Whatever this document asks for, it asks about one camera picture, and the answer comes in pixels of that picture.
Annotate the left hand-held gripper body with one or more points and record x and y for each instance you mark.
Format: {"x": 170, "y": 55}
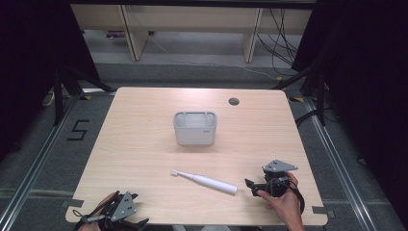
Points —
{"x": 124, "y": 207}

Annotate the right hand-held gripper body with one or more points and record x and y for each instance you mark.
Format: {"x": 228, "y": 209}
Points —
{"x": 276, "y": 179}

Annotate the white electric toothbrush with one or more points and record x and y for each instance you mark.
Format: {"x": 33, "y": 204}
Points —
{"x": 209, "y": 181}

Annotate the white plastic storage box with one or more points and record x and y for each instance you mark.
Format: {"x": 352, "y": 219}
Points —
{"x": 195, "y": 132}

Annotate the person's left hand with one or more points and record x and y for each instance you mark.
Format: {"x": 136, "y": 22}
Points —
{"x": 106, "y": 200}

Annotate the person's right hand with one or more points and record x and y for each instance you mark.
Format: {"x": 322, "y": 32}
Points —
{"x": 282, "y": 205}

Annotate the grey tape patch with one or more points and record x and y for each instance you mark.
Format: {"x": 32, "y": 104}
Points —
{"x": 322, "y": 210}
{"x": 73, "y": 203}

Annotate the yellow black tape piece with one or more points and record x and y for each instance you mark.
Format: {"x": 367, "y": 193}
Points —
{"x": 296, "y": 99}
{"x": 85, "y": 97}

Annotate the black metal stand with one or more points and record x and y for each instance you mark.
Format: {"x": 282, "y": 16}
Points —
{"x": 320, "y": 96}
{"x": 58, "y": 96}

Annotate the black curtain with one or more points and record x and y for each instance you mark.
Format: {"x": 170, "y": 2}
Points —
{"x": 369, "y": 80}
{"x": 29, "y": 64}

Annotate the light wooden desk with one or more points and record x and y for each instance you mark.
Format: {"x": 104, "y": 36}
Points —
{"x": 192, "y": 19}

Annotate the metal floor rail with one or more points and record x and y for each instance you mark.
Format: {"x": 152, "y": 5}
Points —
{"x": 35, "y": 166}
{"x": 336, "y": 160}

